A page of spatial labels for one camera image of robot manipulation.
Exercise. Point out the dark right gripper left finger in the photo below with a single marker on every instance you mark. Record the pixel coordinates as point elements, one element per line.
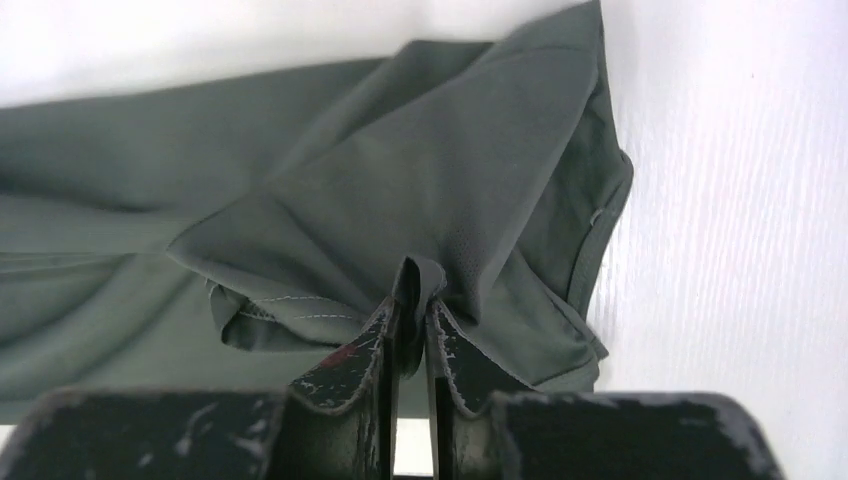
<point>336,421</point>

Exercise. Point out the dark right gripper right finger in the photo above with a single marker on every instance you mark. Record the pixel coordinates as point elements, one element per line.
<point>488,424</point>

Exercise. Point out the grey t-shirt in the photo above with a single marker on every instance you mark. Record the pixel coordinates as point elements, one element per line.
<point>232,234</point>

